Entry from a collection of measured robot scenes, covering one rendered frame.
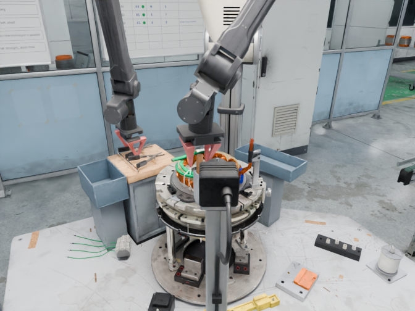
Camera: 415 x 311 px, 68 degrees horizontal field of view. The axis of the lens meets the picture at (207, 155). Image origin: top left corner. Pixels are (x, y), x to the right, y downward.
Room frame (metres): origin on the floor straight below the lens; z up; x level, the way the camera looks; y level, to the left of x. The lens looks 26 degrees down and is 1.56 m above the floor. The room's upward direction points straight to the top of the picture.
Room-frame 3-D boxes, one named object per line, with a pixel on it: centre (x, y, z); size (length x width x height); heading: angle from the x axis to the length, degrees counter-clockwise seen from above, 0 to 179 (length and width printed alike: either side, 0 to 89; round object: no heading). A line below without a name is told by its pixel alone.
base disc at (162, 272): (0.80, -0.01, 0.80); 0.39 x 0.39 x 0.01
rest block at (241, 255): (0.76, -0.11, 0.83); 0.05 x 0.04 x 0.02; 172
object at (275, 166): (1.02, -0.23, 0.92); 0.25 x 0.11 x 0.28; 45
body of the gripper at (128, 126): (1.01, 0.28, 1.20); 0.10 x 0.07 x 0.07; 36
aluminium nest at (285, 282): (0.70, -0.28, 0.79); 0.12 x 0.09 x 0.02; 141
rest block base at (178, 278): (0.69, 0.06, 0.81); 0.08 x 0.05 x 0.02; 70
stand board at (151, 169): (0.99, 0.23, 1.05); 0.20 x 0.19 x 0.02; 127
